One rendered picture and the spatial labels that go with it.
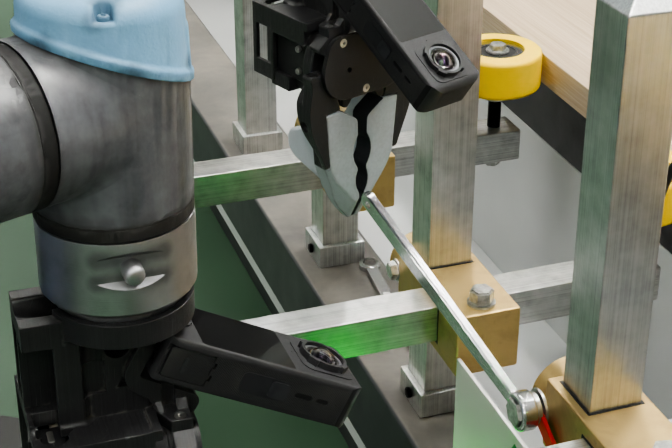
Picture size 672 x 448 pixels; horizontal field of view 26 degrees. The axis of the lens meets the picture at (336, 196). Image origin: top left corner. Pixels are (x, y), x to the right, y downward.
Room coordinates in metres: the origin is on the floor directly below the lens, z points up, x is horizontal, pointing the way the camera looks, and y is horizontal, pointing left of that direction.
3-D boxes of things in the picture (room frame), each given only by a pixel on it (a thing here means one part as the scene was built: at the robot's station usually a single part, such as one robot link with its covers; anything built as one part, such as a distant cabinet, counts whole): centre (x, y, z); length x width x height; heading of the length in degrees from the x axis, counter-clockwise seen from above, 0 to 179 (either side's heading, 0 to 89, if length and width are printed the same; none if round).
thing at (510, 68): (1.22, -0.14, 0.85); 0.08 x 0.08 x 0.11
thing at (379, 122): (0.94, -0.01, 0.94); 0.06 x 0.03 x 0.09; 39
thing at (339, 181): (0.92, 0.01, 0.94); 0.06 x 0.03 x 0.09; 39
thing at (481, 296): (0.90, -0.10, 0.84); 0.02 x 0.02 x 0.01
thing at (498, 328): (0.95, -0.09, 0.81); 0.14 x 0.06 x 0.05; 19
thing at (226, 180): (1.15, 0.04, 0.81); 0.44 x 0.03 x 0.04; 109
